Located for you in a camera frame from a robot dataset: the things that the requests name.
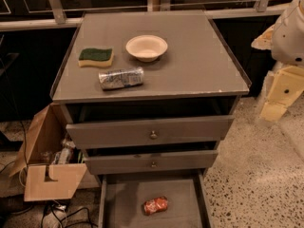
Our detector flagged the grey middle drawer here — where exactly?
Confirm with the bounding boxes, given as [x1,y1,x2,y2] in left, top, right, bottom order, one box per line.
[85,150,218,175]

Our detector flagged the grey top drawer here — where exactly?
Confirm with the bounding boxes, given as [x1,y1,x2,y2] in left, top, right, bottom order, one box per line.
[66,115,234,149]

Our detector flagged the grey bottom drawer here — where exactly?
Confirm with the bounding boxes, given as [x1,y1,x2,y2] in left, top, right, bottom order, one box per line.
[98,170,214,228]

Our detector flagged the black floor cables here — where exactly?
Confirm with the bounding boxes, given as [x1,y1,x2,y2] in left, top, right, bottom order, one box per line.
[40,200,99,228]

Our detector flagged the red coke can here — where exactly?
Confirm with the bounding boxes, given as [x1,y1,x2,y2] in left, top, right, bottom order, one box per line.
[143,197,168,216]

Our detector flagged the brown cardboard box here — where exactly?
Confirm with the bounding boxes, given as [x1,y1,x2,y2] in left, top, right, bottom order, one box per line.
[9,104,86,201]

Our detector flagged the white paper bowl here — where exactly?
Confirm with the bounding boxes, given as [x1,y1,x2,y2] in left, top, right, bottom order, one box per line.
[125,35,168,63]

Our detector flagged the plastic bottle in box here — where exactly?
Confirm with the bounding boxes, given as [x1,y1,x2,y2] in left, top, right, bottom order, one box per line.
[52,139,75,164]

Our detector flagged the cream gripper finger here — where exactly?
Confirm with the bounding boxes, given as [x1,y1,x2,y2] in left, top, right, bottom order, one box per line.
[260,66,304,122]
[251,25,275,50]

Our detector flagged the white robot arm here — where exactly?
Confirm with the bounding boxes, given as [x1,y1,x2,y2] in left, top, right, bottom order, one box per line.
[251,0,304,122]

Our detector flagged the grey drawer cabinet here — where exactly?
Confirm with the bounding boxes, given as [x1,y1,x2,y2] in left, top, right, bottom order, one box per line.
[52,10,250,228]

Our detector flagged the green yellow sponge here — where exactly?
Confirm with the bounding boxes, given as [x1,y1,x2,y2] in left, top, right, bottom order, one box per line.
[78,47,114,67]

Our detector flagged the grey drawer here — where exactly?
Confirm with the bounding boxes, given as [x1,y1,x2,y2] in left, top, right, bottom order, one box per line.
[66,115,234,149]
[85,150,218,175]
[98,170,214,228]

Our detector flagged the silver blue crushed can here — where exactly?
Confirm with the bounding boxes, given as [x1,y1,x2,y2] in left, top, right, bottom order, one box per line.
[99,67,144,90]

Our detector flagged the metal window railing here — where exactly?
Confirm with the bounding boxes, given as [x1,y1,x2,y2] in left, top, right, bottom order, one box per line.
[0,0,292,32]

